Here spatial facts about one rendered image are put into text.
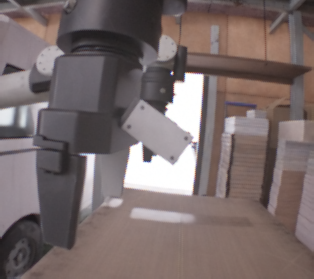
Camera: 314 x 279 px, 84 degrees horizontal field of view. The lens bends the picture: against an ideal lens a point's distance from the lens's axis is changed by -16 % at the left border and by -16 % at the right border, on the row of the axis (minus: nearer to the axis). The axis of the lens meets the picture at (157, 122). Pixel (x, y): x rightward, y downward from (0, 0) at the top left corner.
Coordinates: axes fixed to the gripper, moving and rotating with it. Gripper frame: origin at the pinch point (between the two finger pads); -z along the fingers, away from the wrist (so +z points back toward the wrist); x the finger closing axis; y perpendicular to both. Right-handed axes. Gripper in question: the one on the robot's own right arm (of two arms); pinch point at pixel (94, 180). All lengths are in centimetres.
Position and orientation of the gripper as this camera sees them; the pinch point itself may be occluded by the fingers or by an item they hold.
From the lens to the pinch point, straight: 18.1
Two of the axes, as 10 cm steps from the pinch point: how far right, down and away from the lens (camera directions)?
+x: 1.2, 0.4, 9.9
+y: -9.9, -0.9, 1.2
